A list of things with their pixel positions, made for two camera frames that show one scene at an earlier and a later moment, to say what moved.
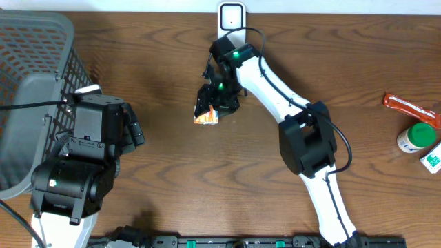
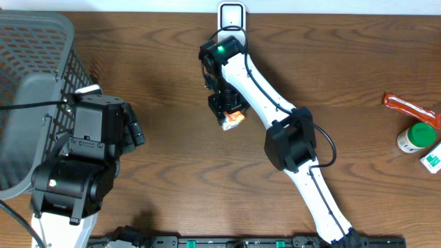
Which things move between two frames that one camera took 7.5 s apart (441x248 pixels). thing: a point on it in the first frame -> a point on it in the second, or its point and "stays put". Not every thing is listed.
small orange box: [210, 118] -> [232, 118]
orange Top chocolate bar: [412, 109] stays put
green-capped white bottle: [416, 137] stays put
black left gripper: [130, 129] stays put
